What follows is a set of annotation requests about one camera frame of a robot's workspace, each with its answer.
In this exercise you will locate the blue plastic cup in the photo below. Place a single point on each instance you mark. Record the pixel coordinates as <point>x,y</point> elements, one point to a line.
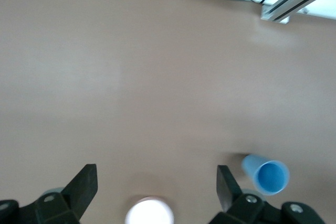
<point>271,179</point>

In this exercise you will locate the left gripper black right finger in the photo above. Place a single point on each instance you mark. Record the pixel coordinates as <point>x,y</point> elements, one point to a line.
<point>228,192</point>

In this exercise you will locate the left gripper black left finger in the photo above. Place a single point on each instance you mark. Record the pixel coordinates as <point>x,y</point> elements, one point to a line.
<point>78,190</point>

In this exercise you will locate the pink bowl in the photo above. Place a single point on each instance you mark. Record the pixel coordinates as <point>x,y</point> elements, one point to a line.
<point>149,213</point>

